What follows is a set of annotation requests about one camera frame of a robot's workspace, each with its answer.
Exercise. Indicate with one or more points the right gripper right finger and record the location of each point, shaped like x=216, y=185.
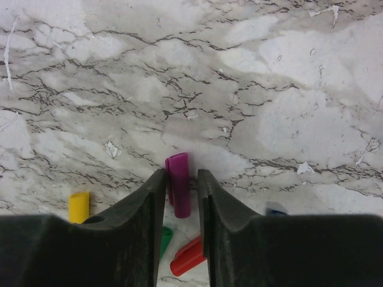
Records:
x=244, y=248

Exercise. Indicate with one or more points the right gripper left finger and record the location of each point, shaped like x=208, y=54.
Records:
x=119, y=246

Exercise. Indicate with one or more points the yellow pen cap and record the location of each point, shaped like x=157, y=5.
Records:
x=78, y=207

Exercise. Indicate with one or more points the purple pen cap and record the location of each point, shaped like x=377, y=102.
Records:
x=177, y=170

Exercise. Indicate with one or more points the blue pen cap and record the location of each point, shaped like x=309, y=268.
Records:
x=275, y=209

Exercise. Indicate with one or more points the green pen cap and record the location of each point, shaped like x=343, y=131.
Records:
x=167, y=235

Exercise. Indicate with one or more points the red pen cap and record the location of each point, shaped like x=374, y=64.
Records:
x=188, y=257

